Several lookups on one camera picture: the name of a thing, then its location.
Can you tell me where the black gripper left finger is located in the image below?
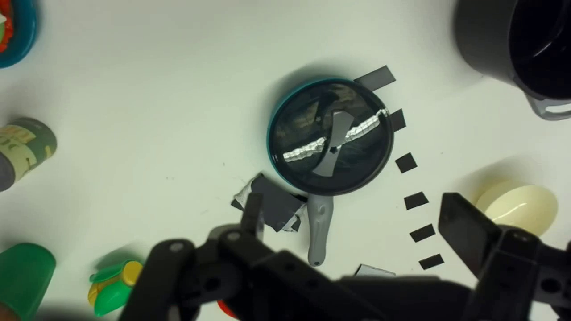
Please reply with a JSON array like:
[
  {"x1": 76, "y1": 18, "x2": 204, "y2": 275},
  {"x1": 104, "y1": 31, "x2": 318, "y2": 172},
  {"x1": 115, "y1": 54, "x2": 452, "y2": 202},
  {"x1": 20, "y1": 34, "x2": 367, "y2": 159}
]
[{"x1": 240, "y1": 190, "x2": 268, "y2": 240}]

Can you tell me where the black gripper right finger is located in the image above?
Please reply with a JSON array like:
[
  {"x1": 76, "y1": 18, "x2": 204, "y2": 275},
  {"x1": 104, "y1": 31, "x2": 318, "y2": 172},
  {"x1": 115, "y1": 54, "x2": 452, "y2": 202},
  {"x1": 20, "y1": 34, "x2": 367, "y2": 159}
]
[{"x1": 438, "y1": 191, "x2": 507, "y2": 279}]

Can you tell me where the grey crumpled tape piece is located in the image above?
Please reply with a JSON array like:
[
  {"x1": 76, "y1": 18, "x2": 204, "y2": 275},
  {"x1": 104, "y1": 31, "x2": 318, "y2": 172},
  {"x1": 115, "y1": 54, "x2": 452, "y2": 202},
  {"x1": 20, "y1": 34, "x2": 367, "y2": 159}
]
[
  {"x1": 354, "y1": 263, "x2": 399, "y2": 281},
  {"x1": 231, "y1": 172, "x2": 311, "y2": 236}
]

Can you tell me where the black tape square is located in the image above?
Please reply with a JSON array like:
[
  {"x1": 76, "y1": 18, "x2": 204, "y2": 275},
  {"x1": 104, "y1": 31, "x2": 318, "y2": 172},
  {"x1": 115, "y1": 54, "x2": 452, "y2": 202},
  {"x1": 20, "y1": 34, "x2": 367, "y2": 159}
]
[
  {"x1": 352, "y1": 65, "x2": 399, "y2": 92},
  {"x1": 418, "y1": 254, "x2": 447, "y2": 272},
  {"x1": 409, "y1": 224, "x2": 438, "y2": 245},
  {"x1": 404, "y1": 191, "x2": 431, "y2": 211},
  {"x1": 395, "y1": 152, "x2": 420, "y2": 175},
  {"x1": 386, "y1": 108, "x2": 409, "y2": 133}
]

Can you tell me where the small cream bowl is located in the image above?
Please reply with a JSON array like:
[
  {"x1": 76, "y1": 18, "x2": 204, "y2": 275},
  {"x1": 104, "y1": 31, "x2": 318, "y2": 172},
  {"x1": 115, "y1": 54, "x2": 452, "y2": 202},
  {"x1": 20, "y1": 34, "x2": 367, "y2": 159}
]
[{"x1": 475, "y1": 179, "x2": 561, "y2": 238}]

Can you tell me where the small red round plate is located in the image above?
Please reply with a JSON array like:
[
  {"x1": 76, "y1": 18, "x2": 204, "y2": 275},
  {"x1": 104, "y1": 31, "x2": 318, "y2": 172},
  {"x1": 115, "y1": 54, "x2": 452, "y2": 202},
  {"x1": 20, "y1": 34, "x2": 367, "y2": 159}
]
[{"x1": 217, "y1": 298, "x2": 240, "y2": 320}]

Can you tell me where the yellow green toy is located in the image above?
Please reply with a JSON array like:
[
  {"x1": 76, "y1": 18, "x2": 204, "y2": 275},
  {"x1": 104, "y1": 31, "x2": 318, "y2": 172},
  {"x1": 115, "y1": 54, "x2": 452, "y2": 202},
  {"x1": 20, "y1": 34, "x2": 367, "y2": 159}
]
[{"x1": 88, "y1": 259, "x2": 145, "y2": 318}]

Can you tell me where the grey green can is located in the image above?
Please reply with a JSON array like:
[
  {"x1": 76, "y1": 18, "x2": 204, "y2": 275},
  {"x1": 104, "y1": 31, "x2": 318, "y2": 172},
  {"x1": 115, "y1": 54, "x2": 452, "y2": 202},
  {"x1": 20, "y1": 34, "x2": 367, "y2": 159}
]
[{"x1": 0, "y1": 117, "x2": 60, "y2": 193}]

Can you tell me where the green plastic cup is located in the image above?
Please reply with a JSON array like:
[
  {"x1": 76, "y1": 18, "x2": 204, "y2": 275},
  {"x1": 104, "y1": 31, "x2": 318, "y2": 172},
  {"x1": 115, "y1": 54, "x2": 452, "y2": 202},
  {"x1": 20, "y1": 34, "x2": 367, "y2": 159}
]
[{"x1": 0, "y1": 241, "x2": 58, "y2": 321}]

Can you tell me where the teal round plate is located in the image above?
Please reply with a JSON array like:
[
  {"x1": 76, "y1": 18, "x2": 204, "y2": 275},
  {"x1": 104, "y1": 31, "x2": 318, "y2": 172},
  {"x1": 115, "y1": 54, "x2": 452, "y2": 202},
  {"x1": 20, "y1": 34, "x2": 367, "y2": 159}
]
[{"x1": 0, "y1": 0, "x2": 44, "y2": 70}]

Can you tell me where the black pot with grey handle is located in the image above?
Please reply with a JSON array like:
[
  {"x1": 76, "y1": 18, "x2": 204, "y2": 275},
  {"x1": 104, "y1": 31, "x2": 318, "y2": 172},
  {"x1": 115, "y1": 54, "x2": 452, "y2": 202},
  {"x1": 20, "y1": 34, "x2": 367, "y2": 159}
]
[{"x1": 452, "y1": 0, "x2": 571, "y2": 124}]

